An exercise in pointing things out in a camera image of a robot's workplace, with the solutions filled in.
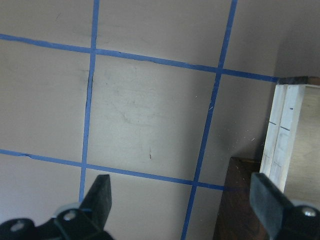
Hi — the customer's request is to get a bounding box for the wooden drawer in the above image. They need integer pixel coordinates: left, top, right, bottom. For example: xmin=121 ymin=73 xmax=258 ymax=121
xmin=260 ymin=76 xmax=320 ymax=208

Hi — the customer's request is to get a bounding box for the dark brown drawer cabinet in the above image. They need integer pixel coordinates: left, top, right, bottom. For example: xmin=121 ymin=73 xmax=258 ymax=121
xmin=213 ymin=157 xmax=269 ymax=240

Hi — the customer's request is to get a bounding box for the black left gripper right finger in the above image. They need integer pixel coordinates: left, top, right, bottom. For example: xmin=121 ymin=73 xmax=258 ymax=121
xmin=249 ymin=172 xmax=320 ymax=240

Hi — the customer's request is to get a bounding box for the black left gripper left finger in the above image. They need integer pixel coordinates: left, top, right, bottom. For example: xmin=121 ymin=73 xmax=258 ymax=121
xmin=54 ymin=174 xmax=112 ymax=240

